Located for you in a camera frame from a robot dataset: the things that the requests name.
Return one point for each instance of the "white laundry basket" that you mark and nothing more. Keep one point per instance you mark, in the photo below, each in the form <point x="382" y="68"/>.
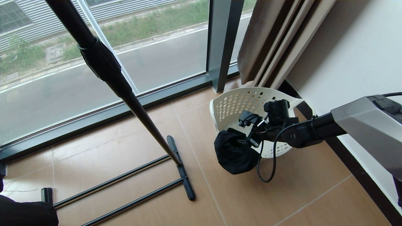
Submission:
<point x="238" y="103"/>

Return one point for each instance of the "black shorts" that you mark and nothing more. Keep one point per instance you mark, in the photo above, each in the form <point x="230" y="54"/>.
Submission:
<point x="25" y="213"/>

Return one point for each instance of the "black clothes rack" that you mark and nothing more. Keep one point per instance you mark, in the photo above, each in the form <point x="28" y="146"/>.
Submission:
<point x="100" y="62"/>

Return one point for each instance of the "heap of black clothes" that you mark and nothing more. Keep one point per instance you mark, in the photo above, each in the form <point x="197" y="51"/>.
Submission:
<point x="235" y="153"/>

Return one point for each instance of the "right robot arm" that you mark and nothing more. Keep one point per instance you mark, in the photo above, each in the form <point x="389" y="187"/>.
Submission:
<point x="370" y="125"/>

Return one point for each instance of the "window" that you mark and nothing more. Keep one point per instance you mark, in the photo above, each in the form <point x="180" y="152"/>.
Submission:
<point x="223" y="40"/>

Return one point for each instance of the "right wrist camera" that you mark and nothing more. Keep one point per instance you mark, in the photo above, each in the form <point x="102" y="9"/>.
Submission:
<point x="249" y="118"/>

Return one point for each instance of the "beige curtain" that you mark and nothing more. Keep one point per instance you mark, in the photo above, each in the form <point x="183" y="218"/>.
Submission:
<point x="267" y="37"/>

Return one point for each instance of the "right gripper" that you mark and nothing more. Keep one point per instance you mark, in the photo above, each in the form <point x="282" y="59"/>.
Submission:
<point x="267" y="134"/>

